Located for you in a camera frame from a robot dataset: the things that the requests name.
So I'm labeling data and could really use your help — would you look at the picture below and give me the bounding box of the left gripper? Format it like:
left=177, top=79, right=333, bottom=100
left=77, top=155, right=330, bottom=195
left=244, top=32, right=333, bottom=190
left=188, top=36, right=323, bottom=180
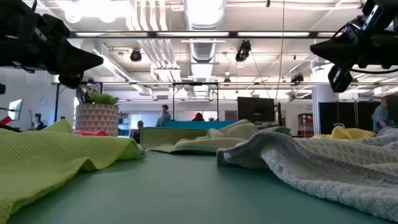
left=0, top=0, right=104, bottom=75

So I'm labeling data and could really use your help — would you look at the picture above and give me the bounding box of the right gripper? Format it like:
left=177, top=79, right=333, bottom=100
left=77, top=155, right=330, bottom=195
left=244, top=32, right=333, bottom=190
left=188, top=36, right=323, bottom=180
left=310, top=18, right=398, bottom=70

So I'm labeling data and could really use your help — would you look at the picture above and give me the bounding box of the pink microfiber towel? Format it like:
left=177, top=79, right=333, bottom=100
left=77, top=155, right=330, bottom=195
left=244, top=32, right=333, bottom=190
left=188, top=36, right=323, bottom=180
left=72, top=129, right=110, bottom=138

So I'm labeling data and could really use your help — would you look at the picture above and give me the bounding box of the yellow microfiber towel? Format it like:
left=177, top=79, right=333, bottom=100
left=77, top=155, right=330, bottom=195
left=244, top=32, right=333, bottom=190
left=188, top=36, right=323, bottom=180
left=310, top=125, right=378, bottom=141

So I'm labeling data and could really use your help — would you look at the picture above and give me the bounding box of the lime green microfiber towel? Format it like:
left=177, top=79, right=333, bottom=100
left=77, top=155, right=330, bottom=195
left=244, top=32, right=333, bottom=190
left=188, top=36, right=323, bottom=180
left=0, top=119, right=147, bottom=224

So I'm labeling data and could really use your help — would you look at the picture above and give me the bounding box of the grey waffle-weave towel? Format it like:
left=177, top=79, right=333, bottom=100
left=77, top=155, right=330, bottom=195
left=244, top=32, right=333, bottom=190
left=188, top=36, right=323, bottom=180
left=216, top=126, right=398, bottom=223

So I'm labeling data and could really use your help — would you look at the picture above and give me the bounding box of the pale green towel teal hem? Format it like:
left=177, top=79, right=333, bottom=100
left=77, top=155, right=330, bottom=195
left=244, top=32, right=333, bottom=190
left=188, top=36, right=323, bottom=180
left=139, top=118, right=292, bottom=155

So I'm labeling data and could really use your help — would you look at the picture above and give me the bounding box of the white building column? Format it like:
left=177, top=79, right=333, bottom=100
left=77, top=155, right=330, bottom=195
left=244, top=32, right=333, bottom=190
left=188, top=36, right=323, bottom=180
left=312, top=63, right=340, bottom=135

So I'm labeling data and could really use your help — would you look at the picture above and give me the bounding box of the potted plant triangle-patterned pot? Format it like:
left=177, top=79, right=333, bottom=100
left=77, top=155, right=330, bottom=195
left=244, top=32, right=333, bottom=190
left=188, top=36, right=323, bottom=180
left=74, top=83, right=121, bottom=138

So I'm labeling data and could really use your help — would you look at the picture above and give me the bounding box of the black room partition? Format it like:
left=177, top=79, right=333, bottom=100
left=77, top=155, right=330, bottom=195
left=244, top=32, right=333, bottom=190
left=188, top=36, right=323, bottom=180
left=318, top=101, right=381, bottom=132

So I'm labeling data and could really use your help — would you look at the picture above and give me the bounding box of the red shelf rack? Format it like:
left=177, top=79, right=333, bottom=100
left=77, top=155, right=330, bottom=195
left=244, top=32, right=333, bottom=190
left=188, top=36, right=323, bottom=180
left=297, top=113, right=315, bottom=138

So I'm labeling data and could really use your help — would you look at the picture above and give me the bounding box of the white-framed monitor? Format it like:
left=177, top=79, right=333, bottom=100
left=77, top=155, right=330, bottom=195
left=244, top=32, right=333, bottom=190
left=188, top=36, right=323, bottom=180
left=7, top=98, right=24, bottom=122

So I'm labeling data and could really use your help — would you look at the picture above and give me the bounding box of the black display panel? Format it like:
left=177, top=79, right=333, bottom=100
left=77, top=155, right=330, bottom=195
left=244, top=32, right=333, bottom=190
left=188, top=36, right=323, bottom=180
left=386, top=95, right=398, bottom=127

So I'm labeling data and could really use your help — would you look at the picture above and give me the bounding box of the black monitor screen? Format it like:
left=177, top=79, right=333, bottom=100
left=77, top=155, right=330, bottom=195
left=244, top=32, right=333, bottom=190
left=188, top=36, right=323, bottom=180
left=237, top=96, right=276, bottom=123

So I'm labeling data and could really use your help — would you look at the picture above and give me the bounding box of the black overhead light bar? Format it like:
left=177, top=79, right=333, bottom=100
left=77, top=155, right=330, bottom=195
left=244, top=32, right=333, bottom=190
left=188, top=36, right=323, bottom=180
left=68, top=30, right=343, bottom=39

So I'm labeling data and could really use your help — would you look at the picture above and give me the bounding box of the blue plastic bin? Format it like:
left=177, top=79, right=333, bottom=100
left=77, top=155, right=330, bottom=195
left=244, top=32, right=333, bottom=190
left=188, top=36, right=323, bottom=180
left=160, top=120, right=239, bottom=131

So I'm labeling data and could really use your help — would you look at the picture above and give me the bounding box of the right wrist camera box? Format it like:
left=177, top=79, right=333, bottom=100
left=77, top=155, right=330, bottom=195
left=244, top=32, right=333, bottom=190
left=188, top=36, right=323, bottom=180
left=327, top=64, right=353, bottom=93

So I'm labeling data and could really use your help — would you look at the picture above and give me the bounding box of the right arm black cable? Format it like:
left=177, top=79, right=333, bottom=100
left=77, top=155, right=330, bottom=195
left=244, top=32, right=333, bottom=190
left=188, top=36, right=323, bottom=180
left=350, top=67, right=398, bottom=75

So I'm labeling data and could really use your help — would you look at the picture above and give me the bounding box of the black station frame pole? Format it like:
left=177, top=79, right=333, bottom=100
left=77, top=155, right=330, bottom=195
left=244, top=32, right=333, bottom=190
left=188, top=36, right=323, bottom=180
left=53, top=82, right=61, bottom=133

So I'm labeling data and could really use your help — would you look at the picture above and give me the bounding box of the thin hanging cable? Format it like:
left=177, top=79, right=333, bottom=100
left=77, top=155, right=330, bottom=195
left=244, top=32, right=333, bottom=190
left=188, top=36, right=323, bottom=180
left=274, top=0, right=285, bottom=105

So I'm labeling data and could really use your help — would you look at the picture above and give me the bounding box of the framed wall picture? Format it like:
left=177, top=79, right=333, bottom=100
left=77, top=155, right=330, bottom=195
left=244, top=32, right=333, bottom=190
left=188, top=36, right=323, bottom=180
left=224, top=110, right=239, bottom=122

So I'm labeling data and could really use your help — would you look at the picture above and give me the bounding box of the silver ceiling air duct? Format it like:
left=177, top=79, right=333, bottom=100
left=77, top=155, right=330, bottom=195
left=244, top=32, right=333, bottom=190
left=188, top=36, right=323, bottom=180
left=183, top=0, right=227, bottom=63

